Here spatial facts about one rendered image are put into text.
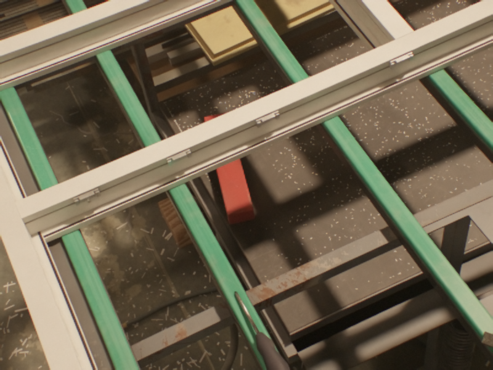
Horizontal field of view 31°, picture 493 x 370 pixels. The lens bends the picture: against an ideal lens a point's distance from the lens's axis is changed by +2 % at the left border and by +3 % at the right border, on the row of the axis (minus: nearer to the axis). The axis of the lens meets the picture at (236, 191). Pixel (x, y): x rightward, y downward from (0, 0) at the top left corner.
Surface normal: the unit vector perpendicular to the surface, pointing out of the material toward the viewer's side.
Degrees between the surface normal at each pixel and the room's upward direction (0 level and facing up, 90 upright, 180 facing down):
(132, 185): 90
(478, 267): 0
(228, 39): 0
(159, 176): 90
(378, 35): 90
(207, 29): 0
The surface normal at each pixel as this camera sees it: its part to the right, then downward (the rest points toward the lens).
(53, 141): -0.10, -0.59
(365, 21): -0.90, 0.40
